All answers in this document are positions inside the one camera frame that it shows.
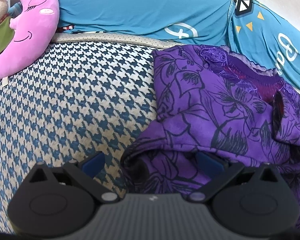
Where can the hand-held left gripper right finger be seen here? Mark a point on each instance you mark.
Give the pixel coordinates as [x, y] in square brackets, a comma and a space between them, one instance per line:
[209, 164]

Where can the pink moon plush pillow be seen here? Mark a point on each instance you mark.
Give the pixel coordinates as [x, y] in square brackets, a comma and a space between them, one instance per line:
[32, 30]

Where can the purple floral shirt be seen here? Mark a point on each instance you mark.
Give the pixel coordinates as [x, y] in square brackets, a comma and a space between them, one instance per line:
[202, 100]

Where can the blue printed pillow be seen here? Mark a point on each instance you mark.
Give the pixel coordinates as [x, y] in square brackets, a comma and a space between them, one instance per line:
[140, 5]

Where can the houndstooth mattress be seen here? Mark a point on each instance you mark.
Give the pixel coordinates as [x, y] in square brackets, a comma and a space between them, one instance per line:
[65, 105]

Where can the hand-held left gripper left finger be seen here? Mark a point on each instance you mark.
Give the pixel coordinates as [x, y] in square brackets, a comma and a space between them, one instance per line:
[93, 164]

